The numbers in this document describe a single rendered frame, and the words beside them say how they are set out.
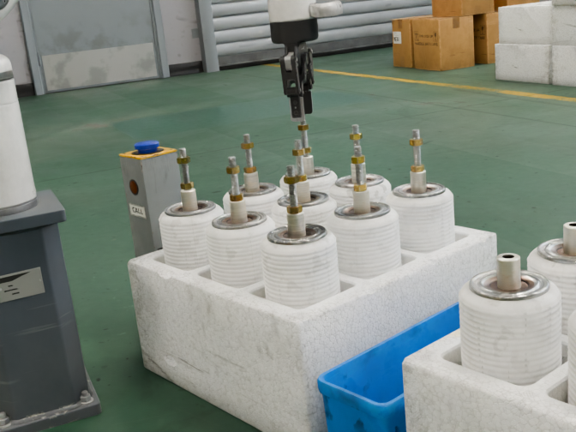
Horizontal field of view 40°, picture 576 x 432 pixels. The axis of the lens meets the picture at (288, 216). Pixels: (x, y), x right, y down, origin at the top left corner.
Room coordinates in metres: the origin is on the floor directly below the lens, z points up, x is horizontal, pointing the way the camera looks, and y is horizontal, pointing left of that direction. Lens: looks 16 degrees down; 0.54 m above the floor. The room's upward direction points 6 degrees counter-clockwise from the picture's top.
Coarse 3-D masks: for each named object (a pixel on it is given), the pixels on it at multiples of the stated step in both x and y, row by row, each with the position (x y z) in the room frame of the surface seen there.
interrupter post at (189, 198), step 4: (184, 192) 1.12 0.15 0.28; (188, 192) 1.12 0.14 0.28; (192, 192) 1.12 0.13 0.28; (184, 196) 1.12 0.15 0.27; (188, 196) 1.12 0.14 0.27; (192, 196) 1.12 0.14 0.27; (184, 200) 1.12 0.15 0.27; (188, 200) 1.12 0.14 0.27; (192, 200) 1.12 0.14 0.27; (196, 200) 1.13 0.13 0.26; (184, 204) 1.12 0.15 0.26; (188, 204) 1.12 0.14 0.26; (192, 204) 1.12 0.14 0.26; (196, 204) 1.12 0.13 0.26; (184, 208) 1.12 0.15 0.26; (188, 208) 1.12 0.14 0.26; (192, 208) 1.12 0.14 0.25; (196, 208) 1.12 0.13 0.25
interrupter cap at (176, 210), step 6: (174, 204) 1.15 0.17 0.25; (180, 204) 1.15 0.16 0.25; (198, 204) 1.14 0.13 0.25; (204, 204) 1.14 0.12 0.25; (210, 204) 1.13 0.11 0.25; (168, 210) 1.12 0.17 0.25; (174, 210) 1.12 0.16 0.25; (180, 210) 1.13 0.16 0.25; (198, 210) 1.10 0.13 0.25; (204, 210) 1.10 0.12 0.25; (210, 210) 1.11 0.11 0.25; (174, 216) 1.09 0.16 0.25; (180, 216) 1.09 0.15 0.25; (186, 216) 1.09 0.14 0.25
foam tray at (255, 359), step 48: (480, 240) 1.07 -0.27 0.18; (144, 288) 1.10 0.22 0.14; (192, 288) 1.00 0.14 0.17; (240, 288) 0.97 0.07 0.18; (384, 288) 0.93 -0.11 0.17; (432, 288) 0.99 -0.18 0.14; (144, 336) 1.12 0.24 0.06; (192, 336) 1.01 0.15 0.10; (240, 336) 0.93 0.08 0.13; (288, 336) 0.85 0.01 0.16; (336, 336) 0.87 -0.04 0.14; (384, 336) 0.93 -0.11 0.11; (192, 384) 1.03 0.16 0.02; (240, 384) 0.94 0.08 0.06; (288, 384) 0.86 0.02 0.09
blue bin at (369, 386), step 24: (456, 312) 0.98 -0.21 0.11; (408, 336) 0.91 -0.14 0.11; (432, 336) 0.94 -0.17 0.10; (360, 360) 0.86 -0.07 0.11; (384, 360) 0.88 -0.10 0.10; (336, 384) 0.83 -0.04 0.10; (360, 384) 0.85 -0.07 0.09; (384, 384) 0.88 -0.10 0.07; (336, 408) 0.79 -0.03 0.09; (360, 408) 0.76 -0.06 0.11; (384, 408) 0.74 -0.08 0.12
